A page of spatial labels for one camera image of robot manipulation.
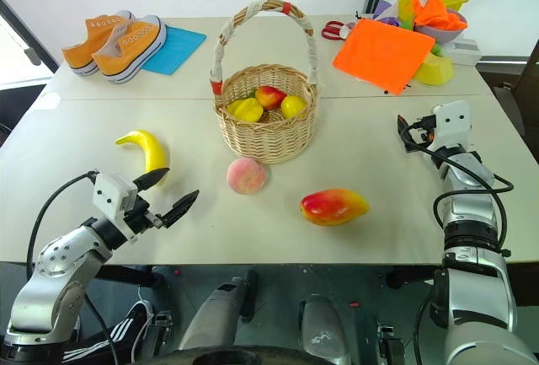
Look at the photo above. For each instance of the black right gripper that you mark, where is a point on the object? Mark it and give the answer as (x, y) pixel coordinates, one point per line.
(425, 130)

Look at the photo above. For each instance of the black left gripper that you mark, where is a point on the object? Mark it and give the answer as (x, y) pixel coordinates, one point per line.
(141, 218)

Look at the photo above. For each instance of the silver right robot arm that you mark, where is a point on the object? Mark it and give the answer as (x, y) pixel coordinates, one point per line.
(476, 297)

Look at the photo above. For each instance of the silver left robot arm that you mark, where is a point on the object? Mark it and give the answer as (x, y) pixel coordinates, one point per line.
(59, 264)

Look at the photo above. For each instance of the dark round robot base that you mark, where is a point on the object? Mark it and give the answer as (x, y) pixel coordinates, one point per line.
(227, 357)

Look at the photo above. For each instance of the yellow star fruit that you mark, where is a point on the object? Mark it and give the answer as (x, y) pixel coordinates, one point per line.
(246, 110)

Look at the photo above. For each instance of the red apple in basket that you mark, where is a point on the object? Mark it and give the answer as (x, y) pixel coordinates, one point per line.
(270, 96)

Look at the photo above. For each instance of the yellow banana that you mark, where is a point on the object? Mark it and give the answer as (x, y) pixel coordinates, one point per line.
(149, 150)

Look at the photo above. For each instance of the yellow-green plastic container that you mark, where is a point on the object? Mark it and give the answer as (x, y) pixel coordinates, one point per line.
(438, 70)

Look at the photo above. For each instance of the pink peach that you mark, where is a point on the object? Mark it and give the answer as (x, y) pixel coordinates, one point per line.
(246, 176)

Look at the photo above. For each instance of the white box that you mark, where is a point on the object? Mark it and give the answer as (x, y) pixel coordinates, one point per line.
(465, 51)

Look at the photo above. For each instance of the large red yellow mango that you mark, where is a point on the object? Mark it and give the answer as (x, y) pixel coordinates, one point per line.
(334, 207)

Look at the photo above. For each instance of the grey bowl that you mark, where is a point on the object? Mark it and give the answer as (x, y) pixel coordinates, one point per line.
(446, 35)

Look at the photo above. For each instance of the yellow lemon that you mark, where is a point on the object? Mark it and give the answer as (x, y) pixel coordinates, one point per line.
(292, 106)

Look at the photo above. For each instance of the crumpled orange cloth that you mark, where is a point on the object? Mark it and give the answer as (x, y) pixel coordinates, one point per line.
(436, 11)

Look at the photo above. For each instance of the purple cloth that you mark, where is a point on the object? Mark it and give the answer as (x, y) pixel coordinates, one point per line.
(385, 9)

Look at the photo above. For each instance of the red scissors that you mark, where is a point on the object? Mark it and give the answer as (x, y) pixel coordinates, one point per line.
(330, 30)

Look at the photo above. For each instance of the grey robot leg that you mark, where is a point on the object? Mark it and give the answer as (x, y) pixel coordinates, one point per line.
(322, 331)
(219, 314)

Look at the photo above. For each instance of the blue cloth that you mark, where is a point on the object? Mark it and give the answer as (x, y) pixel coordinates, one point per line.
(179, 49)

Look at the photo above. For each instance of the orange canvas sneaker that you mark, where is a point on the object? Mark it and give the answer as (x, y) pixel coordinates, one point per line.
(126, 51)
(86, 42)

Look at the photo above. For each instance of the black shoe white stripes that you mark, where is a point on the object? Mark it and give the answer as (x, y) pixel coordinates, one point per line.
(122, 331)

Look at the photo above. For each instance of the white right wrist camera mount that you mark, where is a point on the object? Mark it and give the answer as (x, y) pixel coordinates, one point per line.
(452, 122)

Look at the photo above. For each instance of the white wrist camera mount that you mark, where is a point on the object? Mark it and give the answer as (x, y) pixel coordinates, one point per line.
(110, 194)
(452, 122)

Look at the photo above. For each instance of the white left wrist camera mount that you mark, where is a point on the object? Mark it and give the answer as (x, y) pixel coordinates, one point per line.
(110, 194)

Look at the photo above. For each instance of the black window frame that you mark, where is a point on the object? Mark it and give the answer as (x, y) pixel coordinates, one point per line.
(25, 34)

